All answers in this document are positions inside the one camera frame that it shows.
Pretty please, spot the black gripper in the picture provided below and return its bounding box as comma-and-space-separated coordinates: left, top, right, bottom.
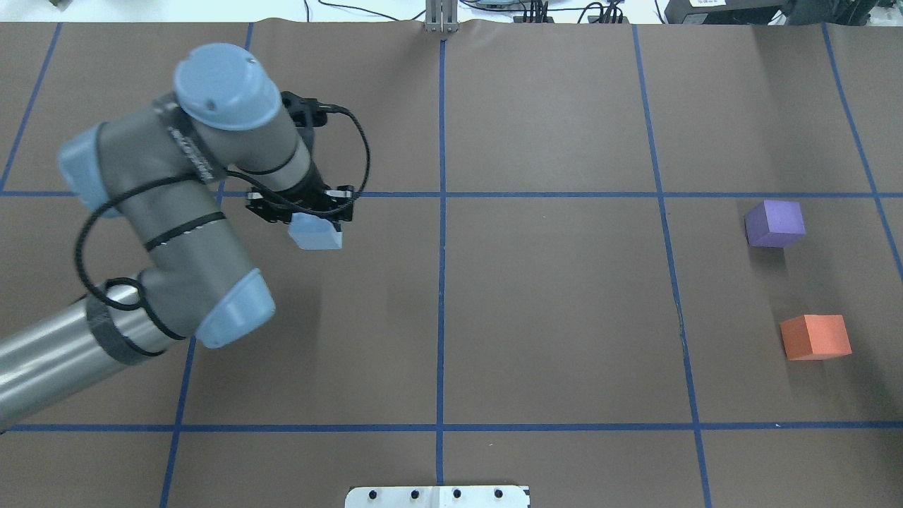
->
245, 92, 356, 225

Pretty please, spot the light blue foam block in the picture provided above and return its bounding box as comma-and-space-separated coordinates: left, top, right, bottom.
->
288, 212, 343, 250

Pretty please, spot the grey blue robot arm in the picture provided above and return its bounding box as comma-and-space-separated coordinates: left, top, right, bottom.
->
2, 42, 372, 431

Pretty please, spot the purple foam block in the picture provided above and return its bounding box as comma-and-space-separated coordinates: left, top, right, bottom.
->
743, 200, 807, 248

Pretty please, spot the orange foam block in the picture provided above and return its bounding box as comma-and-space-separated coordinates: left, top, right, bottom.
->
778, 314, 852, 361

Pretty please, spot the blue tape line lower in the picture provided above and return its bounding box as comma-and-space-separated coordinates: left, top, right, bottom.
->
9, 421, 902, 433

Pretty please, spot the black background equipment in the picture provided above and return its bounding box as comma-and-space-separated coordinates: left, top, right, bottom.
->
659, 1, 901, 27

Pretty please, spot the blue tape line far right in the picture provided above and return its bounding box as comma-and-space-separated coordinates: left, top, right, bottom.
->
820, 23, 902, 281

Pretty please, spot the white metal base plate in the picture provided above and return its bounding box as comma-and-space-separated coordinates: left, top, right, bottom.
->
344, 485, 531, 507

